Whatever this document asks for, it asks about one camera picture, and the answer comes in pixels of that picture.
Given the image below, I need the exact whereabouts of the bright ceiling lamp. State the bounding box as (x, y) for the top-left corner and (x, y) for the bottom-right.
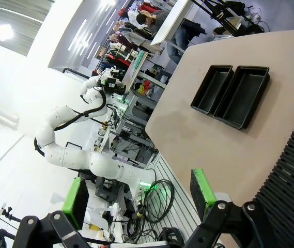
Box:
(0, 23), (16, 42)

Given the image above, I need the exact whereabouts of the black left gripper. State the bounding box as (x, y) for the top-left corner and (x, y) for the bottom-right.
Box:
(97, 74), (127, 96)

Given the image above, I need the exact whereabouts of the black slotted board rack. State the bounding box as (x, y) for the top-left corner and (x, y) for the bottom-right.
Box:
(252, 82), (294, 248)

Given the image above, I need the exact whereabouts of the black ESD tray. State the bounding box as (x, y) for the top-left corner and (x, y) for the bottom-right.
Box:
(190, 64), (234, 115)
(213, 66), (271, 130)

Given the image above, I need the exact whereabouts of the black floor cable bundle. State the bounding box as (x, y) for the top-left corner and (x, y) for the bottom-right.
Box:
(126, 178), (176, 243)

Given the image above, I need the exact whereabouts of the person in dark shirt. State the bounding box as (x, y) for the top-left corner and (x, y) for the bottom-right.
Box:
(135, 9), (206, 64)

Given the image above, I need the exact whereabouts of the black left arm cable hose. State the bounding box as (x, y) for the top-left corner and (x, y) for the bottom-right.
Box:
(34, 87), (109, 158)

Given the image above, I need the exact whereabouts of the white side table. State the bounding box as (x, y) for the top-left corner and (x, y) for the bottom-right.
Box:
(149, 0), (196, 47)

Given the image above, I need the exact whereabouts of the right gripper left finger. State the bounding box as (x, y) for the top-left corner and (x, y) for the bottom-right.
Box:
(13, 177), (90, 248)

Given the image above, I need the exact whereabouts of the grey slatted aluminium base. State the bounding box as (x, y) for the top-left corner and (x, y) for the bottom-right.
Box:
(136, 152), (202, 243)

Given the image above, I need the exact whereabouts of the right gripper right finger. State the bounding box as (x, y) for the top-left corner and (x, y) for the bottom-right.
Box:
(185, 168), (279, 248)

